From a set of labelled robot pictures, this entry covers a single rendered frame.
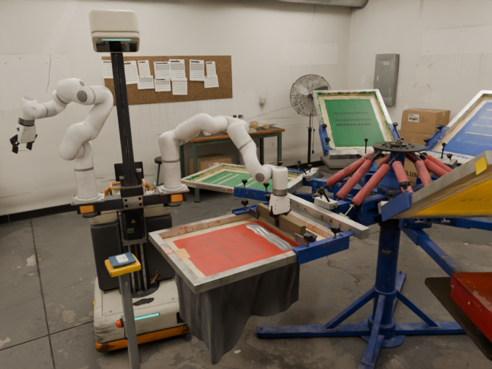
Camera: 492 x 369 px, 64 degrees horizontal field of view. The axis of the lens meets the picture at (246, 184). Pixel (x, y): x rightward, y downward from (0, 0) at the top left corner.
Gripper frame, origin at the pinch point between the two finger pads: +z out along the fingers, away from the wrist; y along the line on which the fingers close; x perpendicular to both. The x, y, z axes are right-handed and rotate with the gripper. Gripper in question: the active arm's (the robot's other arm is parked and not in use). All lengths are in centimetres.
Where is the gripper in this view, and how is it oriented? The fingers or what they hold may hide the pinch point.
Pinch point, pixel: (280, 222)
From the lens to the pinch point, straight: 200.7
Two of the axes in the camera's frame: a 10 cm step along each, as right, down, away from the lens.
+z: 0.2, 9.6, 2.9
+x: 5.1, 2.4, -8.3
